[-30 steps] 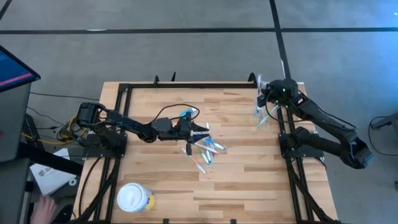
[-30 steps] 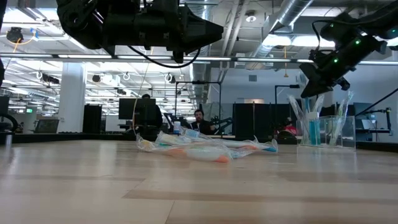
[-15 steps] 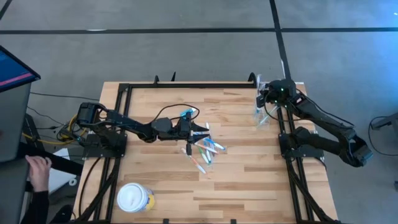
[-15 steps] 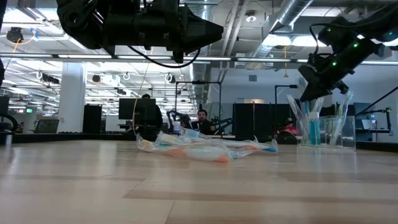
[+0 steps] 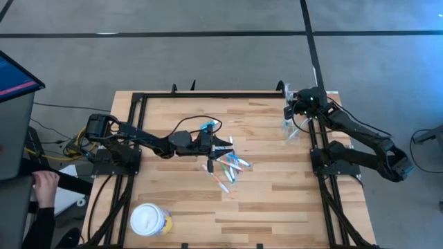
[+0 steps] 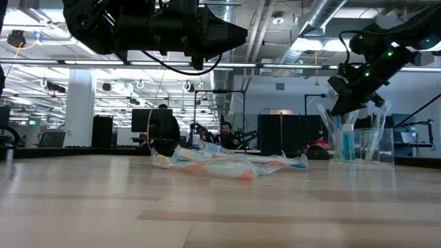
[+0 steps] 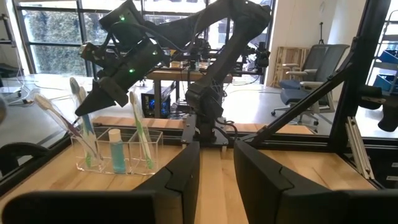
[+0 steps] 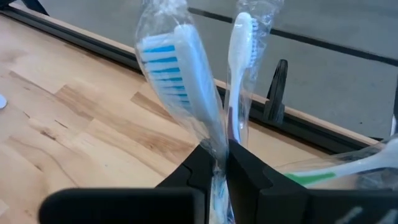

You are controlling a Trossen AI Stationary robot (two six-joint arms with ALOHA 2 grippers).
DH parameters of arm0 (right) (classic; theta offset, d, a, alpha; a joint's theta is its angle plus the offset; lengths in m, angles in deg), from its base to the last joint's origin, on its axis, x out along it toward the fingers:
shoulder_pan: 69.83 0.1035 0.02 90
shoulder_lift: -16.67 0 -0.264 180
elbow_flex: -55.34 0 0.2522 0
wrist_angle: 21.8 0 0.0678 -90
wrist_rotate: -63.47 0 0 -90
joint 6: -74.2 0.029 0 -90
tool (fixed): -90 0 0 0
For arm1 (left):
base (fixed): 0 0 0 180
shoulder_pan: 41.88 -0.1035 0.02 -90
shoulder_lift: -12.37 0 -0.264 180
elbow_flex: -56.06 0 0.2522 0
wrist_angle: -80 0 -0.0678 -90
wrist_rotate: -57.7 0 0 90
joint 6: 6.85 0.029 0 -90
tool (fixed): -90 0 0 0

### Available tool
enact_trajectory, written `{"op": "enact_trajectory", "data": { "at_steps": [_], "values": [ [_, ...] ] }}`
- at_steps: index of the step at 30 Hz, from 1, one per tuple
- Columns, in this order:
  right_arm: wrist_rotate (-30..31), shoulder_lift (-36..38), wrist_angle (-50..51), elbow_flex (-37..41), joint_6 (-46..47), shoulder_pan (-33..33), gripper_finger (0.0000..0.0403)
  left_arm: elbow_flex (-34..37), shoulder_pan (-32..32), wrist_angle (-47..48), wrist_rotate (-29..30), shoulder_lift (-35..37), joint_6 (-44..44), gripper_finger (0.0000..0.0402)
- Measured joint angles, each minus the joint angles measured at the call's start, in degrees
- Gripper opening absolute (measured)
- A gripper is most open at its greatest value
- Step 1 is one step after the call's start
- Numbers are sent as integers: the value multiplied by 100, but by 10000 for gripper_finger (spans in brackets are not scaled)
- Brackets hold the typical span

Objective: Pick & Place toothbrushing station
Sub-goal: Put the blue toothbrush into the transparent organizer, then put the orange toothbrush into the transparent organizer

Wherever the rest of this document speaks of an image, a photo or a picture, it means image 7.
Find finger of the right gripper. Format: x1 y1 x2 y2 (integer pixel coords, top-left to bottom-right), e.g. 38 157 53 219
100 76 130 108
74 77 118 118

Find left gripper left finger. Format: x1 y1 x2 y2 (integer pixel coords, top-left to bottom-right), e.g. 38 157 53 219
1 141 201 224

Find toothbrushes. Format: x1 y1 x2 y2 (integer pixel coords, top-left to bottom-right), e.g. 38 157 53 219
33 92 101 160

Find black box white labels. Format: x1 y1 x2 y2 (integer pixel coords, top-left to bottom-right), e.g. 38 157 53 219
373 152 398 190

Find silver aluminium extrusion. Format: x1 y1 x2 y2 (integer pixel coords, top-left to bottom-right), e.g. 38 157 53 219
345 116 376 180

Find wooden workbench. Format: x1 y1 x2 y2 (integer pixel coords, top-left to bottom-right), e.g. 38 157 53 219
146 60 234 121

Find green white toothbrush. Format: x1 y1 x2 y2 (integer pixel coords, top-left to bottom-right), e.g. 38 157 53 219
128 91 155 171
78 86 93 169

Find computer with blue lights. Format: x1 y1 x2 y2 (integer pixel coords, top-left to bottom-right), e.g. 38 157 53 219
141 90 172 119

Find wooden pallet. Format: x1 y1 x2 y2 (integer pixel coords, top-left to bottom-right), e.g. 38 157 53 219
273 46 310 88

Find shelf with blue bins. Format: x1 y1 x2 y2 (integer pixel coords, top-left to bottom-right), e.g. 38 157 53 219
366 9 398 94

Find blue white toothbrush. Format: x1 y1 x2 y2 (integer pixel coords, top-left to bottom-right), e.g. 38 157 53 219
69 77 96 156

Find clear acrylic organizer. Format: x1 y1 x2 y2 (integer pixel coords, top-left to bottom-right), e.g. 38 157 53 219
70 126 164 176

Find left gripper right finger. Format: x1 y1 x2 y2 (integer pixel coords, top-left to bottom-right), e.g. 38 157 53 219
233 140 398 224

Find grey blue office chair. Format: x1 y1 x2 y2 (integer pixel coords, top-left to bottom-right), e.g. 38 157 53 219
271 44 351 126

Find black background robot arms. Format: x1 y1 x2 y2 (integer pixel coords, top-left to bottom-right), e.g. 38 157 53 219
241 41 272 77

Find blue mouthwash bottle white cap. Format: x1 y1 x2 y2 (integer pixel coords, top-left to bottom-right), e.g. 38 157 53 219
108 128 127 174

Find black tripod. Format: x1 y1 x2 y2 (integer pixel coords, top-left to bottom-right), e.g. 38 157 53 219
317 21 326 45

